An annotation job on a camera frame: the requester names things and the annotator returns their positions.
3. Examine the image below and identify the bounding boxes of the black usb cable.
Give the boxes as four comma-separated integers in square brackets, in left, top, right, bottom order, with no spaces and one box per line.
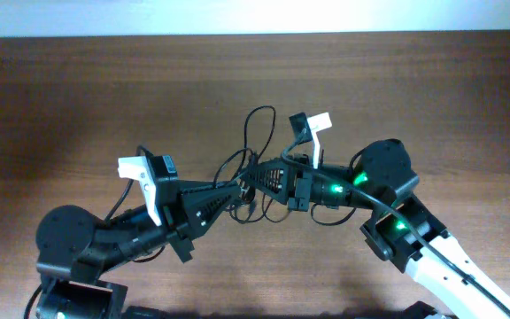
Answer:
[228,185,291,225]
[212,105,278,187]

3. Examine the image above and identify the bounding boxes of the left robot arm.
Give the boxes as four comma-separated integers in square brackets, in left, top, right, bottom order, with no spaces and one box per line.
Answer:
[35,181,241,318]

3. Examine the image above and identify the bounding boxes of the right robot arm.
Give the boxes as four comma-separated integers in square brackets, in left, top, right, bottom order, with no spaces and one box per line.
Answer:
[241,139,510,318]

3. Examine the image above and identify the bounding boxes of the right camera black cable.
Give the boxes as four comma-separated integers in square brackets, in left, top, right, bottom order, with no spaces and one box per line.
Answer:
[280,128,510,319]

